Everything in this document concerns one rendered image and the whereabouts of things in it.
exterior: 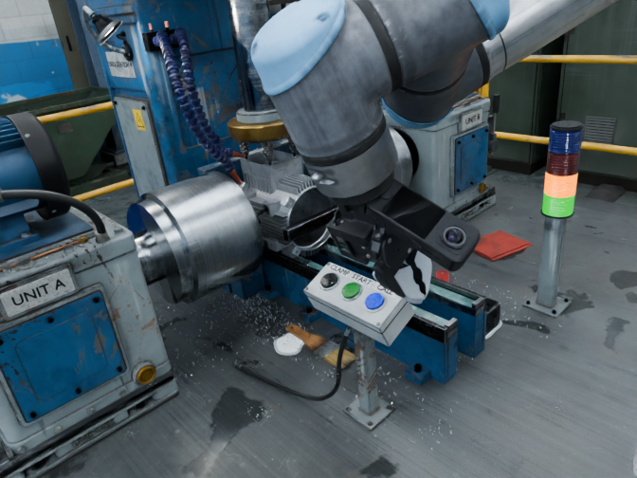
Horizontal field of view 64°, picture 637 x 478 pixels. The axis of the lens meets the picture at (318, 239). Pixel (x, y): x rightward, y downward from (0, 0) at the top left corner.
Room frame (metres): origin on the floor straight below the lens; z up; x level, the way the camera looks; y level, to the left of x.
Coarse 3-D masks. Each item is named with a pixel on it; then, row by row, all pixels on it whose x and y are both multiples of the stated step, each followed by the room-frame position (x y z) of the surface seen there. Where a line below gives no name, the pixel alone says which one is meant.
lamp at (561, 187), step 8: (552, 176) 0.95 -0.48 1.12; (560, 176) 0.94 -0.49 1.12; (568, 176) 0.94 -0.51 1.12; (576, 176) 0.94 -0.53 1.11; (544, 184) 0.97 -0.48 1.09; (552, 184) 0.95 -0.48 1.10; (560, 184) 0.94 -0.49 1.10; (568, 184) 0.93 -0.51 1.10; (544, 192) 0.97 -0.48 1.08; (552, 192) 0.95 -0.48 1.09; (560, 192) 0.94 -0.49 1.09; (568, 192) 0.93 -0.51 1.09
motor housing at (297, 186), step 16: (288, 176) 1.17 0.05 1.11; (304, 176) 1.15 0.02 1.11; (288, 192) 1.11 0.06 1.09; (304, 192) 1.10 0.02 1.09; (256, 208) 1.15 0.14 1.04; (304, 208) 1.24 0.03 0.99; (320, 208) 1.20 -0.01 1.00; (272, 224) 1.08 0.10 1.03; (288, 224) 1.06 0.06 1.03; (304, 240) 1.15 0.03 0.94; (320, 240) 1.14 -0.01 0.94; (304, 256) 1.09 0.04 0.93
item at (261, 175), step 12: (252, 156) 1.25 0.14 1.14; (276, 156) 1.28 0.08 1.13; (288, 156) 1.24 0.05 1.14; (300, 156) 1.20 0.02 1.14; (252, 168) 1.19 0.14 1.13; (264, 168) 1.15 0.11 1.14; (276, 168) 1.15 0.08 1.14; (288, 168) 1.18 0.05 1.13; (300, 168) 1.20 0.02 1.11; (252, 180) 1.19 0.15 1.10; (264, 180) 1.15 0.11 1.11; (276, 180) 1.15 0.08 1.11
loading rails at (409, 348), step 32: (320, 256) 1.15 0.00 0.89; (288, 288) 1.10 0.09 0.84; (448, 288) 0.89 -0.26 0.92; (416, 320) 0.79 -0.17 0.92; (448, 320) 0.85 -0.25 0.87; (480, 320) 0.82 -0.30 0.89; (384, 352) 0.86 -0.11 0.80; (416, 352) 0.79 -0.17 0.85; (448, 352) 0.75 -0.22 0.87; (480, 352) 0.82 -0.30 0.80
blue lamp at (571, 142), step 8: (552, 136) 0.96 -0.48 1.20; (560, 136) 0.94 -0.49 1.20; (568, 136) 0.94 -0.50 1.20; (576, 136) 0.94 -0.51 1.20; (552, 144) 0.96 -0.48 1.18; (560, 144) 0.94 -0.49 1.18; (568, 144) 0.94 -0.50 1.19; (576, 144) 0.94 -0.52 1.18; (552, 152) 0.96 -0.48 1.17; (560, 152) 0.94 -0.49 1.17; (568, 152) 0.94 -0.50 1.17; (576, 152) 0.94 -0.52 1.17
